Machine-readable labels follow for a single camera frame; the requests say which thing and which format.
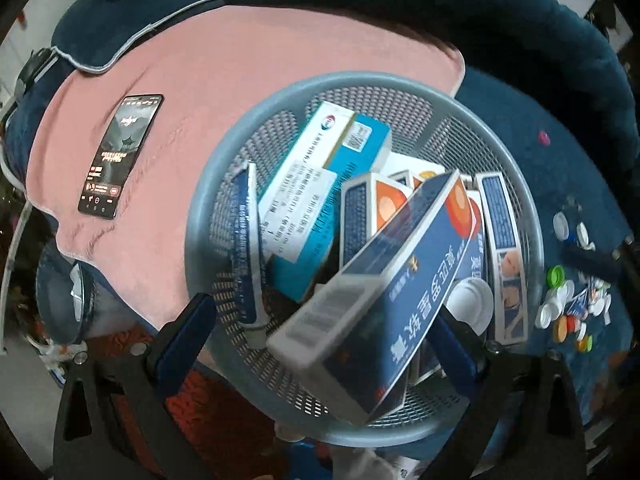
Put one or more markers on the light blue plastic basket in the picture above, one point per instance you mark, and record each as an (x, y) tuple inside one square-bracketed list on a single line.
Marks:
[(225, 210)]

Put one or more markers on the dark blue orange circle box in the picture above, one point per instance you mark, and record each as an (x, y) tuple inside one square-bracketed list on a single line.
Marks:
[(380, 285), (370, 210), (402, 178)]

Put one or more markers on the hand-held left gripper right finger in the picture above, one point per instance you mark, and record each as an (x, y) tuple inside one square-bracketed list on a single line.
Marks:
[(452, 352)]

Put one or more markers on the black smartphone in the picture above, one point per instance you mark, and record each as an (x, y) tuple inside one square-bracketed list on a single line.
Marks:
[(122, 155)]

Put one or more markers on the white medicine bottle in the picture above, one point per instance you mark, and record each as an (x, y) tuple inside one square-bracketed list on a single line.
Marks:
[(470, 302)]

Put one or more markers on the pile of small bottle caps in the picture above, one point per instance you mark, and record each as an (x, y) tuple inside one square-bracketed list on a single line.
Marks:
[(555, 310)]

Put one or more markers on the dark blue bolster cushion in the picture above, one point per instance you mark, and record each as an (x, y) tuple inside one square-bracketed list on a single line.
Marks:
[(400, 10)]

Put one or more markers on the pink bottle cap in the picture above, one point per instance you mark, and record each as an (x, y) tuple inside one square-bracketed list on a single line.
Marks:
[(543, 136)]

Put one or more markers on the blue grey round object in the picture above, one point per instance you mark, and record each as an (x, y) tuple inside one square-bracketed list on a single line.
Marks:
[(65, 290)]

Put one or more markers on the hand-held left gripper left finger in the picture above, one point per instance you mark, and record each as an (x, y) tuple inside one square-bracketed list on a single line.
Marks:
[(180, 332)]

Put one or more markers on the pink towel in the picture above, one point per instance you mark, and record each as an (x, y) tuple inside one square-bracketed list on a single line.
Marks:
[(210, 60)]

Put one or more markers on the blue white ointment tube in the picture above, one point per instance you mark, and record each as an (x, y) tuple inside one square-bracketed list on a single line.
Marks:
[(247, 245)]

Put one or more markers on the red patterned cloth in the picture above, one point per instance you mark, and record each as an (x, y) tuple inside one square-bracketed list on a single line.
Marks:
[(210, 420)]

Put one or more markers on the white box with blue panel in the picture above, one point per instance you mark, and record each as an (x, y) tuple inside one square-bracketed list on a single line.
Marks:
[(502, 255)]

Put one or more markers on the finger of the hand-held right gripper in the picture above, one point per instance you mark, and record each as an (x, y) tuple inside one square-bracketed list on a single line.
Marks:
[(592, 262)]

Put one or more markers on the light blue white medicine box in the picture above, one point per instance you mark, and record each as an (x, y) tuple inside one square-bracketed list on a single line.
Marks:
[(320, 180)]

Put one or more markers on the dark blue piped pillow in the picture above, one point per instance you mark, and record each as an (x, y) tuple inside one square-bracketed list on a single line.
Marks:
[(100, 25)]

